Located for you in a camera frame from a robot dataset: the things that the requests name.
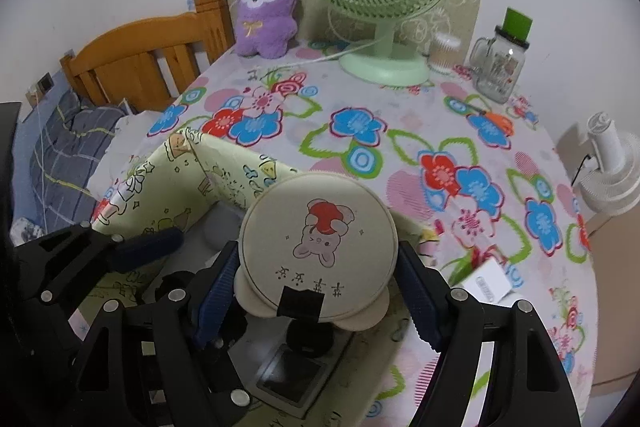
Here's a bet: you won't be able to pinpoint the wooden bed headboard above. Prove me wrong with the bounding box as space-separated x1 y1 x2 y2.
60 0 236 112

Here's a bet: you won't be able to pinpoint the white flat item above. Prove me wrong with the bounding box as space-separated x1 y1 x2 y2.
202 207 246 253

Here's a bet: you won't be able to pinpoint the cream round bunny-print mirror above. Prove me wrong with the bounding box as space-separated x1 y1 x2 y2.
234 172 401 358

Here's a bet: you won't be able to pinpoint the clear cotton swab jar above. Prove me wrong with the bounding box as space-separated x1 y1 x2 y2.
427 32 463 74

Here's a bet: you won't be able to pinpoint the purple plush toy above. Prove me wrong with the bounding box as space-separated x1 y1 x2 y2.
235 0 301 58

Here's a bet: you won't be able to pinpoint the glass mug jar green lid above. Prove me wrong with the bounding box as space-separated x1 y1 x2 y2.
467 7 535 104

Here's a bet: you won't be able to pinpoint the orange handled scissors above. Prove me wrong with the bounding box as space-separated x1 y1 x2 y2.
467 104 516 138

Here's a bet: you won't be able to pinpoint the white square charger block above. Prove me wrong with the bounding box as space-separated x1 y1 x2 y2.
462 258 527 304

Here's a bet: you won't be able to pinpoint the white fan power cable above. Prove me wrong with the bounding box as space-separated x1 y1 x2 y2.
295 38 383 68

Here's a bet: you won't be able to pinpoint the floral tablecloth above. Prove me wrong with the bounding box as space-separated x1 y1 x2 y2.
67 42 601 427

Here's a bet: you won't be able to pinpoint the yellow cartoon fabric storage box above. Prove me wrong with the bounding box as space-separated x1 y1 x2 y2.
67 127 441 427

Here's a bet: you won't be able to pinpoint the blue plaid bedding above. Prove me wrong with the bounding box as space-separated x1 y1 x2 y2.
12 84 131 248

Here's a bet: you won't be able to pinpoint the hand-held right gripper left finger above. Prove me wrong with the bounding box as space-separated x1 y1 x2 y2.
55 241 240 427

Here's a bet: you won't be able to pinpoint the white fan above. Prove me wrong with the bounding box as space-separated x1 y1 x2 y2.
555 111 640 212

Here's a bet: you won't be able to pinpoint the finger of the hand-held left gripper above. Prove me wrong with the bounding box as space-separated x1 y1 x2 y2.
197 332 251 415
10 223 185 303

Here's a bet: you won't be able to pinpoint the black fan cable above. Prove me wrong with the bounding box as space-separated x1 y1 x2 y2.
572 154 593 182

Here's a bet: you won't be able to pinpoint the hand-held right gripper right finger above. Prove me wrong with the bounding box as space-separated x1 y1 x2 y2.
397 243 581 427

